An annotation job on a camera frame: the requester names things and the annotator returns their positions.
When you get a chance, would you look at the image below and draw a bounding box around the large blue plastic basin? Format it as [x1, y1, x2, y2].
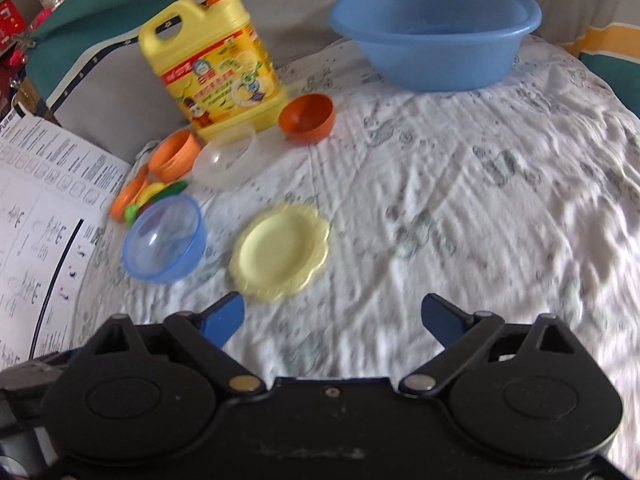
[329, 0, 543, 93]

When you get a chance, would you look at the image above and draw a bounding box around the yellow toy banana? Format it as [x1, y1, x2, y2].
[134, 181, 168, 206]

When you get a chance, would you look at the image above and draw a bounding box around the yellow detergent bottle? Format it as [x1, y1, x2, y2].
[138, 0, 288, 143]

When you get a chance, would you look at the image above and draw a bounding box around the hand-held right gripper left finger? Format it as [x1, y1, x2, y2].
[92, 291, 266, 396]

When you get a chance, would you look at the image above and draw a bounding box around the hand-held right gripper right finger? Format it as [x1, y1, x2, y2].
[399, 292, 576, 395]

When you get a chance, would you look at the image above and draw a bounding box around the teal grey striped bedding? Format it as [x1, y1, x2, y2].
[27, 0, 640, 161]

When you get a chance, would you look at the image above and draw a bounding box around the orange toy pot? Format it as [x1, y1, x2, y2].
[149, 129, 202, 182]

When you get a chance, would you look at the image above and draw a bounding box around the blue transparent bowl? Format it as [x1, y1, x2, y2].
[122, 195, 207, 285]

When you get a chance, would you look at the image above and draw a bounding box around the white printed instruction sheet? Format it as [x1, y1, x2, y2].
[0, 105, 132, 371]

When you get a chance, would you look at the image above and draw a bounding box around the yellow scalloped plate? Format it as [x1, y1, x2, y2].
[229, 203, 332, 302]

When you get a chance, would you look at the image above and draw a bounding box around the orange toy pan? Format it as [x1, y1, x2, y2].
[110, 162, 151, 220]

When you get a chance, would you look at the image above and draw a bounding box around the clear plastic bowl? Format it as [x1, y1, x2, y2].
[192, 125, 258, 192]

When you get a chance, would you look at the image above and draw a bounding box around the red box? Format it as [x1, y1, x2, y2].
[0, 2, 26, 42]

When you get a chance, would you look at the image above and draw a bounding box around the white printed blanket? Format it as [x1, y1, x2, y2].
[70, 35, 640, 411]

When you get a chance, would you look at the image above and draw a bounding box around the orange cup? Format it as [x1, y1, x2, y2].
[278, 94, 335, 147]

